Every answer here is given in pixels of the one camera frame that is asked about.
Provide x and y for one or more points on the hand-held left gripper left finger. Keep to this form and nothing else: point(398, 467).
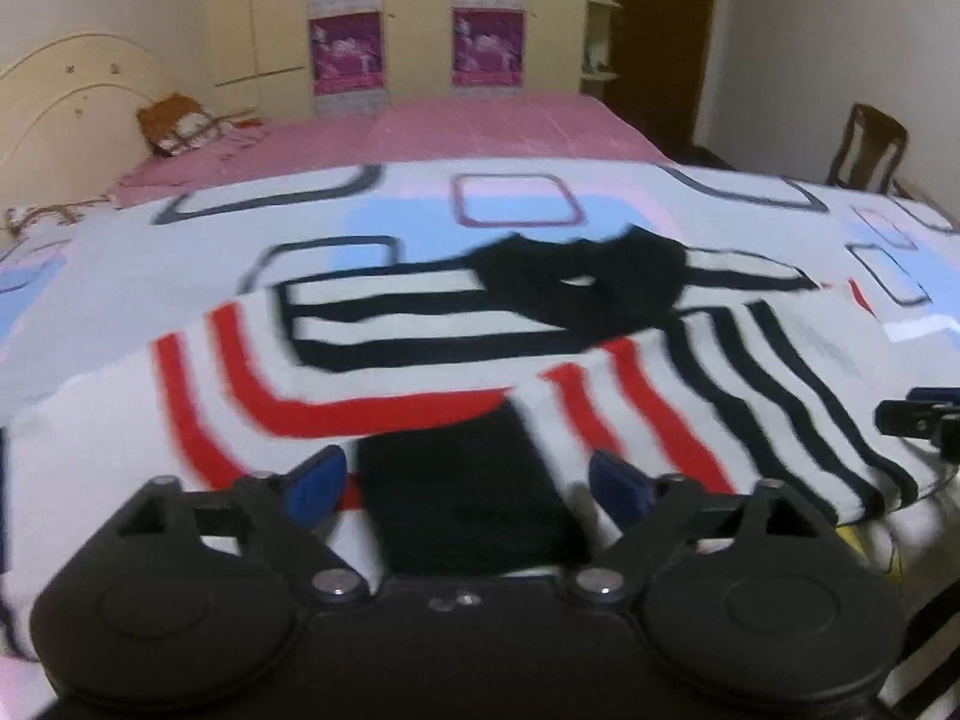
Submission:
point(319, 484)

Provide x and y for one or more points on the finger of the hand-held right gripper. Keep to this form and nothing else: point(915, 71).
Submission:
point(911, 416)

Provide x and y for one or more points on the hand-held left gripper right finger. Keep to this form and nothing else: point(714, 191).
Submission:
point(616, 484)

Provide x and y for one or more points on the striped knit sweater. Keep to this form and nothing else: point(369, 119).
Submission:
point(450, 360)

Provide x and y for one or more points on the brown wooden chair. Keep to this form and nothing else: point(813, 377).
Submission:
point(870, 142)

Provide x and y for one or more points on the printed blanket with squares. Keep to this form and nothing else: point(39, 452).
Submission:
point(112, 277)

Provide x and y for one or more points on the pink bed sheet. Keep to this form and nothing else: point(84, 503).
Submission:
point(465, 127)

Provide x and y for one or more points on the orange and white pillow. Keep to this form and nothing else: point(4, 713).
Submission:
point(176, 124)

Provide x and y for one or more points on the brown wooden door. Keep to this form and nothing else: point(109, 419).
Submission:
point(664, 37)

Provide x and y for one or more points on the cream wooden headboard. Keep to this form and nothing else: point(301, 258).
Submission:
point(60, 105)

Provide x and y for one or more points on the cream wardrobe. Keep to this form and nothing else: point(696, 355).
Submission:
point(412, 30)

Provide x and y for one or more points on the cream corner shelf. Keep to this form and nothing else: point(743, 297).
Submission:
point(600, 15)

